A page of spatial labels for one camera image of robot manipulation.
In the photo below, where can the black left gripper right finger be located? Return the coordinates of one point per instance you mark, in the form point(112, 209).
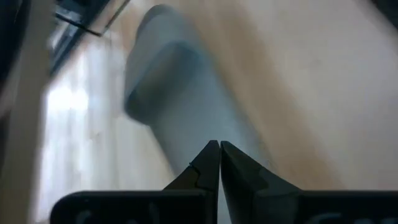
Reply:
point(248, 193)

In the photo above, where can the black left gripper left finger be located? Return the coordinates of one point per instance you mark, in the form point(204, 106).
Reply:
point(205, 174)

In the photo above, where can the grey rubber slide sandal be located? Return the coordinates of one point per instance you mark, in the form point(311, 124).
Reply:
point(186, 102)

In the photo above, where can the black aluminium table frame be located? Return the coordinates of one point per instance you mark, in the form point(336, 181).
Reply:
point(90, 7)

